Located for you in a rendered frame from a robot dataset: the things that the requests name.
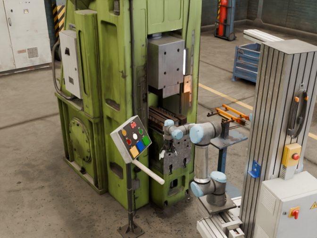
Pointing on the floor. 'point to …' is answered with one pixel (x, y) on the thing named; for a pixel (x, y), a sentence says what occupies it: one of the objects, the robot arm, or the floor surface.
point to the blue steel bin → (246, 62)
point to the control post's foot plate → (136, 231)
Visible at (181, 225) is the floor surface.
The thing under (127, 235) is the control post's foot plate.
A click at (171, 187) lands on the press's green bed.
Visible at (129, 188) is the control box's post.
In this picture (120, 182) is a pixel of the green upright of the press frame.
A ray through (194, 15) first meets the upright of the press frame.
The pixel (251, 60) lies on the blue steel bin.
